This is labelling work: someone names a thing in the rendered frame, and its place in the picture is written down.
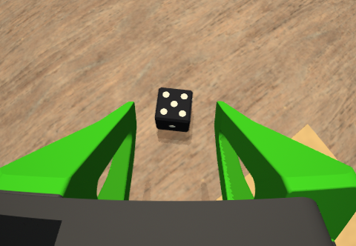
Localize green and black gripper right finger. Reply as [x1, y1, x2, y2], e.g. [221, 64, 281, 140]
[214, 102, 356, 242]

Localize black dice with cream pips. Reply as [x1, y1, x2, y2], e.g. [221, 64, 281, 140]
[154, 87, 193, 132]

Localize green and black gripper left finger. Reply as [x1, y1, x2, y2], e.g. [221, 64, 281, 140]
[0, 102, 136, 200]

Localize tan flat mat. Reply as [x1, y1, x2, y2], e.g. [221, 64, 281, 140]
[245, 124, 356, 246]

